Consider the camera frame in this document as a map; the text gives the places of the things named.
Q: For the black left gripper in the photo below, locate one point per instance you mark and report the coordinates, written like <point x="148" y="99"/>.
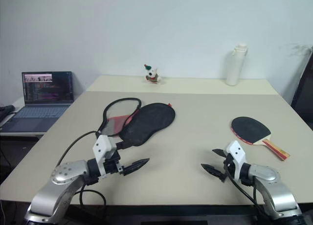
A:
<point x="112" y="165"/>

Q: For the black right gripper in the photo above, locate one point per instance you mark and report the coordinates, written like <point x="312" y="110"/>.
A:
<point x="228" y="160"/>

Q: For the black red paddle case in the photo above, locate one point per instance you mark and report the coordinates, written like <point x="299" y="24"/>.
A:
<point x="151" y="119"/>

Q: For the black rubber table tennis paddle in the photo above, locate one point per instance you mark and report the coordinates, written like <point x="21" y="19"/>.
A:
<point x="249" y="128"/>

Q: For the white plush dog toy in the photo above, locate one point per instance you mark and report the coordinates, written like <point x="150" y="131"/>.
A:
<point x="152" y="74"/>

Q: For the white plastic bottle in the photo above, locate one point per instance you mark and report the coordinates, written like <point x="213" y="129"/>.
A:
<point x="233" y="68"/>

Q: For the grey open laptop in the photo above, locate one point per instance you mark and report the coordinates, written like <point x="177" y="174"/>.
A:
<point x="46" y="88"/>

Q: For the black device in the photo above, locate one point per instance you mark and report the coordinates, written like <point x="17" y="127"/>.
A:
<point x="6" y="110"/>

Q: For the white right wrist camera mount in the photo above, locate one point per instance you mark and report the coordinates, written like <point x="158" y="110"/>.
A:
<point x="236" y="150"/>

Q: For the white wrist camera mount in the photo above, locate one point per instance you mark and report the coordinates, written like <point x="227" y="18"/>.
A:
<point x="101" y="146"/>
<point x="236" y="150"/>

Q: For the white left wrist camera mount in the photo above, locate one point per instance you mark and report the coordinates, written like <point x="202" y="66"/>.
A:
<point x="101" y="146"/>

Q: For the black table frame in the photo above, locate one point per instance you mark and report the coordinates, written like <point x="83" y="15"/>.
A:
<point x="171" y="210"/>

